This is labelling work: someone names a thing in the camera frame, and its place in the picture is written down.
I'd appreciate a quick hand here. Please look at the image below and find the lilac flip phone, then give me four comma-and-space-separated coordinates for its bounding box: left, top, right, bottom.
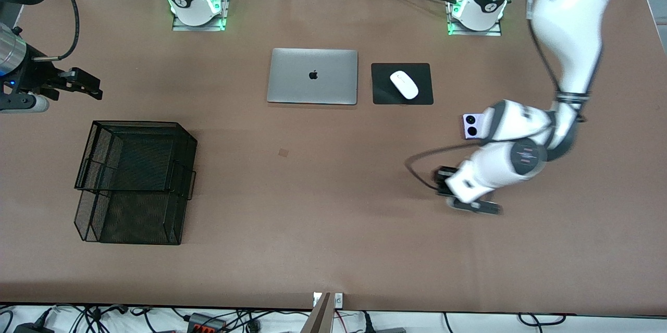
463, 113, 488, 140

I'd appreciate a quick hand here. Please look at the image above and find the white computer mouse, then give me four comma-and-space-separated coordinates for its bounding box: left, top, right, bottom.
390, 70, 419, 100

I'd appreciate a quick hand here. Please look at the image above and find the black mesh stacked tray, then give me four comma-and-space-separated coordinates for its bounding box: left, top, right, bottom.
73, 120, 198, 246

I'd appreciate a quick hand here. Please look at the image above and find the black mouse pad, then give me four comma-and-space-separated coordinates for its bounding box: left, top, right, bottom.
371, 63, 434, 106

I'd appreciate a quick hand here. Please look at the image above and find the silver closed laptop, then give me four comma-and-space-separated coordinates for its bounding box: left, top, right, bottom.
267, 48, 359, 106

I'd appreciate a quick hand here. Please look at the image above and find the black orange power adapter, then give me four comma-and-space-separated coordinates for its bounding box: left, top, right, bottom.
187, 312, 228, 333

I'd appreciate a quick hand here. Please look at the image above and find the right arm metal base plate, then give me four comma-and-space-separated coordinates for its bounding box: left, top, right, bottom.
172, 0, 230, 32

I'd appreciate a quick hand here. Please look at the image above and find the black lettered left arm strap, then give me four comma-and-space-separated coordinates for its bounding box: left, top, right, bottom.
555, 92, 591, 105

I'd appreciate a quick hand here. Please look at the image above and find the black looped floor cable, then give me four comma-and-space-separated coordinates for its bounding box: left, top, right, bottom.
517, 313, 567, 326

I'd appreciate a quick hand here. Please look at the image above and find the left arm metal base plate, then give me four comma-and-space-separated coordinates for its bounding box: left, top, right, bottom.
447, 0, 503, 37

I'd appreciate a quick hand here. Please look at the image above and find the white metal bracket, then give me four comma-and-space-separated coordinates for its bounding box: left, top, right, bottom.
313, 293, 344, 308

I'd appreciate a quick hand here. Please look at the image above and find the grey metal post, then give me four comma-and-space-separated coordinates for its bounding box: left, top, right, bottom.
301, 293, 332, 333

